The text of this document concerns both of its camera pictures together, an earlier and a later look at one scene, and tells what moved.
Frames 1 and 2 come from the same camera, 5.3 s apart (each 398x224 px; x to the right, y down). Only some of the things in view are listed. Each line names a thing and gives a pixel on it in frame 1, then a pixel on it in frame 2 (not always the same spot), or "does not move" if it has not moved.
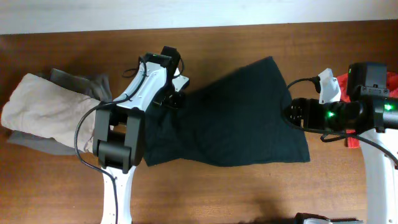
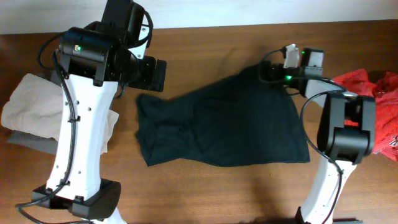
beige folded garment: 38,108 does not move
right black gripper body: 297,111 → 270,72
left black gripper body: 173,99 → 152,74
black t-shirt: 238,118 does not move
